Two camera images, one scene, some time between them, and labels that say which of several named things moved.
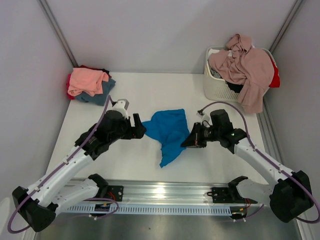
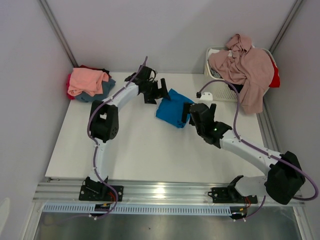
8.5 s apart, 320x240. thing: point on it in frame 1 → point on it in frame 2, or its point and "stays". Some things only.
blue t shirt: x=170 y=128 → x=172 y=111
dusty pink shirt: x=242 y=62 stays
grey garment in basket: x=215 y=73 stays
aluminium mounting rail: x=171 y=191 stays
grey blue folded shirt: x=100 y=99 stays
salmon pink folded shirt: x=88 y=81 stays
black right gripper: x=195 y=138 → x=186 y=111
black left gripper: x=136 y=132 → x=158 y=93
